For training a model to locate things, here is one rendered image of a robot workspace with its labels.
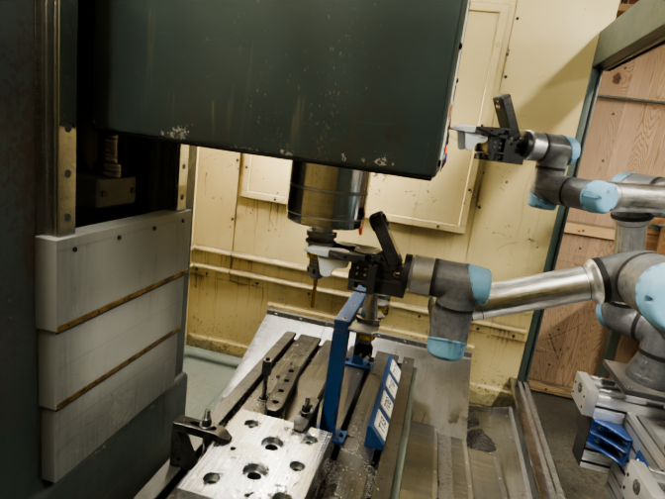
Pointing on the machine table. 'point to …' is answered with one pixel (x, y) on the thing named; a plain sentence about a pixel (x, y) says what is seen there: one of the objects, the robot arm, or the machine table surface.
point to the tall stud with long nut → (265, 376)
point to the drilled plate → (316, 456)
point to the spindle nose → (327, 196)
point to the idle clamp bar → (288, 384)
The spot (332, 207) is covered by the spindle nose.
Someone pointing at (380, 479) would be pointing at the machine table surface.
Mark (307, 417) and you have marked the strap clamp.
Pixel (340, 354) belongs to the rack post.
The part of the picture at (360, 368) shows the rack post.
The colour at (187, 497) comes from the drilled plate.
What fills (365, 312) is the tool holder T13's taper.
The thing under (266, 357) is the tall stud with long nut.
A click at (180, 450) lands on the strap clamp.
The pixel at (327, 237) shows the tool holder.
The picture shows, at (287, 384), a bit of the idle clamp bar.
